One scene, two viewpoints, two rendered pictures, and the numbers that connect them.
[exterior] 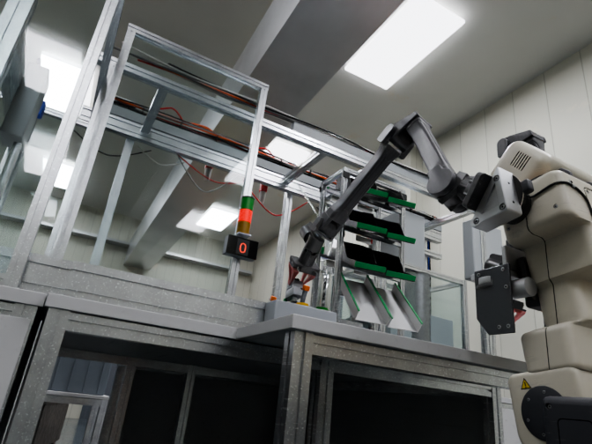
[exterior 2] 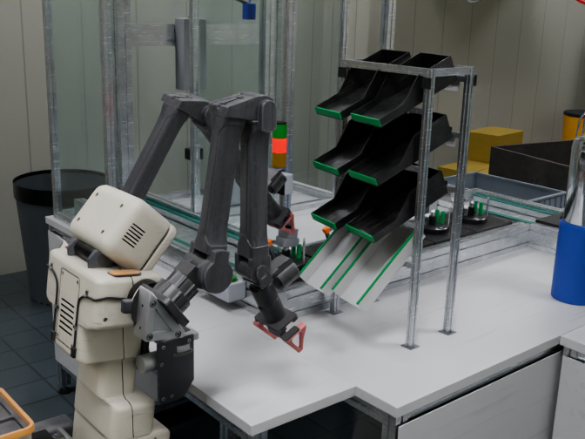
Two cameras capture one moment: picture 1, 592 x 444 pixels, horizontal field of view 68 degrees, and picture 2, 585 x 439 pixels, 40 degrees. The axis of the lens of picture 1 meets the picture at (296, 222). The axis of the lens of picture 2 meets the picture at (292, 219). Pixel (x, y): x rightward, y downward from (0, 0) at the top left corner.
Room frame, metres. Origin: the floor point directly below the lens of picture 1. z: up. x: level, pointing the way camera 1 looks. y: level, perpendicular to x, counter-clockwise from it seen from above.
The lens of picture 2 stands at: (0.97, -2.47, 1.84)
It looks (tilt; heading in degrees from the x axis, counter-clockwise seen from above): 16 degrees down; 76
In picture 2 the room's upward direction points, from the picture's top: 2 degrees clockwise
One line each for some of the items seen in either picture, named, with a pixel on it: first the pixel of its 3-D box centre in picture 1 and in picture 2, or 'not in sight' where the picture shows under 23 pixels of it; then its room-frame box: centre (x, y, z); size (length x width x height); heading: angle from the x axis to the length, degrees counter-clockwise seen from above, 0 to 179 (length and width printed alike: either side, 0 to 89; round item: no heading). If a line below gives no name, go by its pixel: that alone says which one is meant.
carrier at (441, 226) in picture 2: not in sight; (432, 219); (2.22, 0.31, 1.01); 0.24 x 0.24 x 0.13; 27
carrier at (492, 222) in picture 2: not in sight; (471, 209); (2.44, 0.42, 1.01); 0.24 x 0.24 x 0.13; 27
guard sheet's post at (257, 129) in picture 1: (247, 190); (287, 108); (1.61, 0.21, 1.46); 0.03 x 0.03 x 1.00; 27
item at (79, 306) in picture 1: (239, 358); (376, 273); (1.96, 0.17, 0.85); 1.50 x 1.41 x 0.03; 117
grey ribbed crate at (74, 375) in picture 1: (55, 371); (494, 205); (3.11, 1.45, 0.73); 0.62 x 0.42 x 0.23; 117
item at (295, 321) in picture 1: (368, 358); (256, 333); (1.41, -0.27, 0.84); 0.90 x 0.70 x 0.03; 116
